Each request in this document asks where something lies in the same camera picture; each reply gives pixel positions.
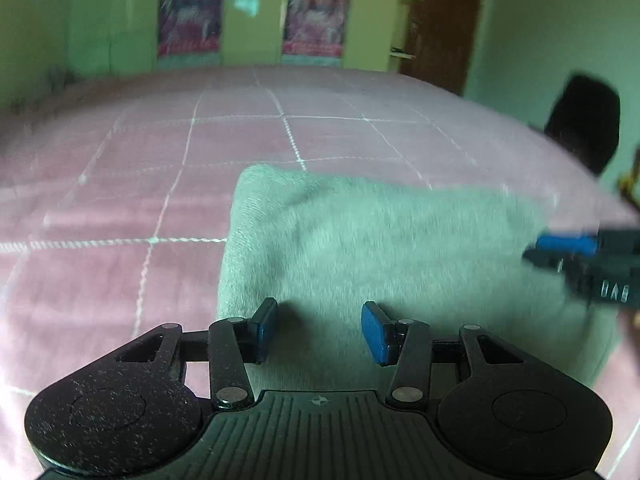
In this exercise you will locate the grey-green towel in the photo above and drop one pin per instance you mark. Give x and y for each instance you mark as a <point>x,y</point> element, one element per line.
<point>380,245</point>

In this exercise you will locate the black object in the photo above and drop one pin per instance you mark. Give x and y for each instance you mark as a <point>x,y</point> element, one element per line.
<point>585,120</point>

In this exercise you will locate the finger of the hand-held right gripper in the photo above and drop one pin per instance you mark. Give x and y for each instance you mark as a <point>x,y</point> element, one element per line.
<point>567,243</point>

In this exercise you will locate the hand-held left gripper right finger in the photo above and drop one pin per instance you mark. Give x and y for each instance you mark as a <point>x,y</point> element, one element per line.
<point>372,332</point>

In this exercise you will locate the green wardrobe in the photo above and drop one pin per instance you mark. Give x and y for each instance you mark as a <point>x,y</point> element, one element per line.
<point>367,20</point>

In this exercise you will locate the brown wooden door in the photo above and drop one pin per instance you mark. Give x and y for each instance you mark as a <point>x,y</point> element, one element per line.
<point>445,20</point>

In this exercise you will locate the pink quilted bedsheet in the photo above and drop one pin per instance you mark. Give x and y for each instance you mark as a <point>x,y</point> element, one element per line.
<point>100,210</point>

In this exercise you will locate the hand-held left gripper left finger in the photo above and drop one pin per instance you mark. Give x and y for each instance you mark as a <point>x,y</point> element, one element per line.
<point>263,332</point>

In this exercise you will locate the pink wall poster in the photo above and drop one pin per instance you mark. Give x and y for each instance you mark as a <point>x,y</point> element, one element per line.
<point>190,22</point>
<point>315,22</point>

